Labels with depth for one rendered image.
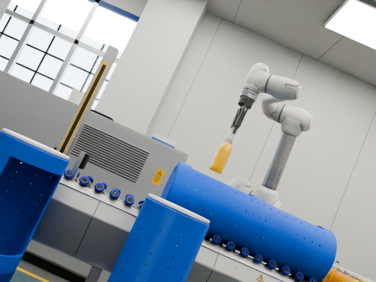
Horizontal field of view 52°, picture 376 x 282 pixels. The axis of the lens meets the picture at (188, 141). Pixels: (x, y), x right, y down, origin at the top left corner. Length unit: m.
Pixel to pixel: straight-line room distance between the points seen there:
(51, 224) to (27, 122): 2.06
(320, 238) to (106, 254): 1.03
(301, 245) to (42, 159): 1.24
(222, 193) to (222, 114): 3.13
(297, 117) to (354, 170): 2.88
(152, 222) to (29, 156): 0.51
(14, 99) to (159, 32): 1.93
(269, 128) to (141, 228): 3.67
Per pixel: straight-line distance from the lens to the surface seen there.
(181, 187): 1.80
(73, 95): 3.93
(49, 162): 1.54
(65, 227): 1.85
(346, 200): 5.27
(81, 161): 1.90
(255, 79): 2.04
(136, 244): 1.52
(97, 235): 1.83
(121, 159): 3.56
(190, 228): 1.49
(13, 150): 1.54
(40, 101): 3.82
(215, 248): 1.89
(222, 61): 5.11
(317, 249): 2.03
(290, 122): 2.52
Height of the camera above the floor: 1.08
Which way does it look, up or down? 8 degrees up
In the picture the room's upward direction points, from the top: 24 degrees clockwise
